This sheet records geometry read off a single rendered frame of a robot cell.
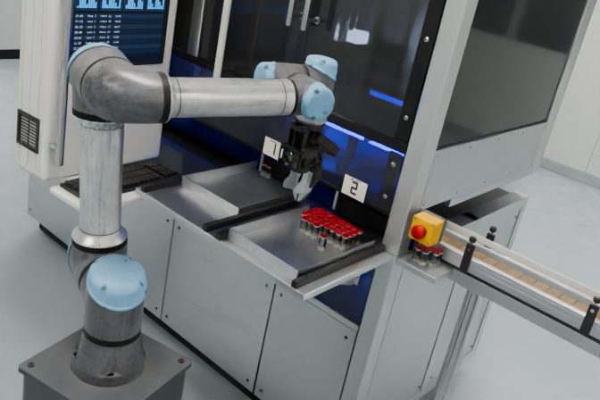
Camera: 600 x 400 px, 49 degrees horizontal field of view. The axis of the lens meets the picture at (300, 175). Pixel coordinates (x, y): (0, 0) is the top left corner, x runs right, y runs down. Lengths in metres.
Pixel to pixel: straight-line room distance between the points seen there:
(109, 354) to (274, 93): 0.62
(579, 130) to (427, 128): 4.75
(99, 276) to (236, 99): 0.44
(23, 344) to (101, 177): 1.58
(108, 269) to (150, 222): 1.39
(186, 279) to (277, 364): 0.52
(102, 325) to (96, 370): 0.10
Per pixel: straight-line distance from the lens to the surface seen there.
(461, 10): 1.78
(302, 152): 1.54
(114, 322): 1.38
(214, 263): 2.51
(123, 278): 1.37
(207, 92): 1.25
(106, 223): 1.44
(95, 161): 1.38
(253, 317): 2.43
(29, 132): 2.27
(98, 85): 1.23
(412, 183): 1.88
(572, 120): 6.54
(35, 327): 2.97
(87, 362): 1.45
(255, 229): 1.92
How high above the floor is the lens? 1.73
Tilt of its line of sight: 21 degrees down
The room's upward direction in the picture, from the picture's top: 12 degrees clockwise
